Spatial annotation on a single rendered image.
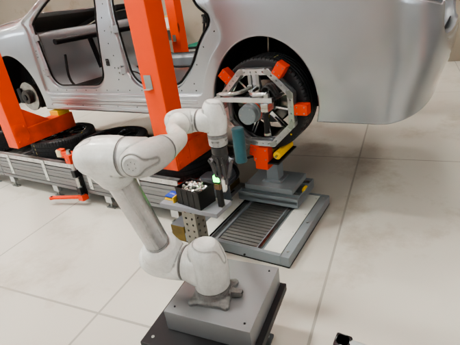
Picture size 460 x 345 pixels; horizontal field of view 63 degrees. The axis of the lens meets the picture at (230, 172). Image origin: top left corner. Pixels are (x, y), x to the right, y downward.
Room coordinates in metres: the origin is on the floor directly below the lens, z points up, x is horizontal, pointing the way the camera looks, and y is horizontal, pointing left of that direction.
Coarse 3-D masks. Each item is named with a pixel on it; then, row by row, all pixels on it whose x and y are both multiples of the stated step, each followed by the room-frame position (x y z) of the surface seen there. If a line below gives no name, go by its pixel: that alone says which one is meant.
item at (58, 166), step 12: (0, 156) 3.86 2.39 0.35; (12, 156) 3.72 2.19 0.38; (24, 156) 3.62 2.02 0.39; (12, 168) 3.76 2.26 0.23; (36, 168) 3.52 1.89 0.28; (48, 168) 3.42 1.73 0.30; (60, 168) 3.30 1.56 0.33; (48, 180) 3.44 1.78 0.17; (144, 180) 2.71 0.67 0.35; (156, 180) 2.64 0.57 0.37; (168, 180) 2.57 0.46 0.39; (168, 192) 2.59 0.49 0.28
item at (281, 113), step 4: (264, 80) 2.69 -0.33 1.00; (268, 80) 2.68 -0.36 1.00; (264, 84) 2.70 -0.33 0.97; (284, 96) 2.61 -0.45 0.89; (276, 100) 2.62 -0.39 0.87; (280, 100) 2.63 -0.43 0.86; (284, 100) 2.62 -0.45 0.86; (280, 104) 2.63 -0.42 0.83; (284, 104) 2.62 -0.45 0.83; (276, 108) 2.65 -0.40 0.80; (276, 112) 2.66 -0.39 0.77; (280, 112) 2.64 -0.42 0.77; (284, 112) 2.62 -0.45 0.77; (280, 116) 2.64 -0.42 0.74; (284, 116) 2.62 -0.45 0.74; (272, 120) 2.67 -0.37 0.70; (276, 120) 2.66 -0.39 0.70
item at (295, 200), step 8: (304, 184) 2.63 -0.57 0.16; (312, 184) 2.67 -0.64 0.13; (240, 192) 2.66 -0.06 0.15; (248, 192) 2.62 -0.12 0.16; (256, 192) 2.63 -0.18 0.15; (264, 192) 2.60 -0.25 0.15; (272, 192) 2.56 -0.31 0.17; (296, 192) 2.48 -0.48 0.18; (304, 192) 2.51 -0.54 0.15; (248, 200) 2.62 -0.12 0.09; (256, 200) 2.58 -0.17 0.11; (264, 200) 2.54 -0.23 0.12; (272, 200) 2.51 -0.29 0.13; (280, 200) 2.47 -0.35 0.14; (288, 200) 2.43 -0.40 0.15; (296, 200) 2.40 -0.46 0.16; (296, 208) 2.40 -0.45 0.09
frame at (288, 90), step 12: (240, 72) 2.56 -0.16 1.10; (252, 72) 2.52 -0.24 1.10; (264, 72) 2.47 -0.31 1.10; (228, 84) 2.63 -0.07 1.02; (276, 84) 2.43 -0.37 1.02; (288, 84) 2.43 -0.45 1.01; (288, 96) 2.38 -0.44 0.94; (228, 108) 2.65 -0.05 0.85; (288, 108) 2.39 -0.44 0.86; (228, 120) 2.65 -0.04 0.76; (288, 132) 2.39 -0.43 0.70; (264, 144) 2.50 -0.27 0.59; (276, 144) 2.44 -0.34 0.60
